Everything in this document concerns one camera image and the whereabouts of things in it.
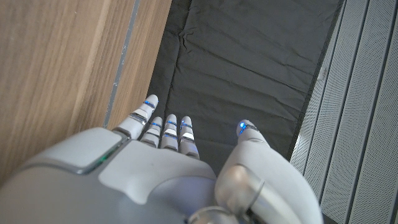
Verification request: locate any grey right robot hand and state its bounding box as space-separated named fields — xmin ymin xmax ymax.
xmin=0 ymin=94 xmax=324 ymax=224

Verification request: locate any grey tape outline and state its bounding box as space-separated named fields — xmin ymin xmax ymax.
xmin=102 ymin=0 xmax=141 ymax=129

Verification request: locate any black backdrop curtain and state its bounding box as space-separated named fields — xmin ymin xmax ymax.
xmin=146 ymin=0 xmax=346 ymax=175

